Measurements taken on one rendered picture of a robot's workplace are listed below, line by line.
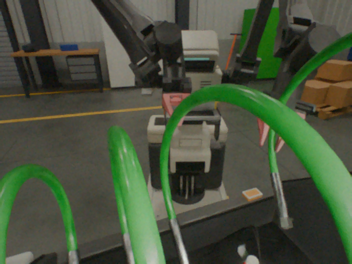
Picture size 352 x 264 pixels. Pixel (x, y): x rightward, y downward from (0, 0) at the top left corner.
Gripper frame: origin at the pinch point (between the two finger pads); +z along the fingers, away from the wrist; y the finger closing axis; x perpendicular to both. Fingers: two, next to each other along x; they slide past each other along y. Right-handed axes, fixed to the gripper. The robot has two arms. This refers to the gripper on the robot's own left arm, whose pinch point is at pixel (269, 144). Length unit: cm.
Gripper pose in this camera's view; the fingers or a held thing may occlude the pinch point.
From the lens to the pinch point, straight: 45.7
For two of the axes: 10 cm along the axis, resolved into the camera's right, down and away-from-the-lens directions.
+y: 9.2, 3.4, -2.1
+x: 1.2, 2.8, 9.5
